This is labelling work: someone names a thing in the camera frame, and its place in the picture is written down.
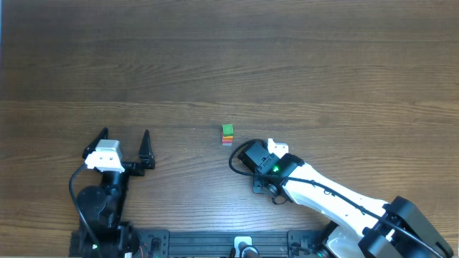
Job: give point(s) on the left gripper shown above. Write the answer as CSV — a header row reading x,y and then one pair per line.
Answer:
x,y
134,169

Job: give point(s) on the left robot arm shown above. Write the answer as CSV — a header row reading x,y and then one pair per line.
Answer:
x,y
104,204

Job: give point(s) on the orange cube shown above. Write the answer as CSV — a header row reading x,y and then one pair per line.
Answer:
x,y
227,137

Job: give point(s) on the mounting rail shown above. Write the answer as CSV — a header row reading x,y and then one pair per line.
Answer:
x,y
215,243

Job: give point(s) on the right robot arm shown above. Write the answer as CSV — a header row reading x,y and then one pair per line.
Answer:
x,y
340,204

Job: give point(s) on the red cube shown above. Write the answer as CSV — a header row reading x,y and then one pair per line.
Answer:
x,y
227,141

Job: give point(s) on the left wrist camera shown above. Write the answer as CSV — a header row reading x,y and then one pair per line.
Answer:
x,y
105,156

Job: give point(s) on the green cube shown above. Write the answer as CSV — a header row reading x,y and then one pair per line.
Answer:
x,y
227,129

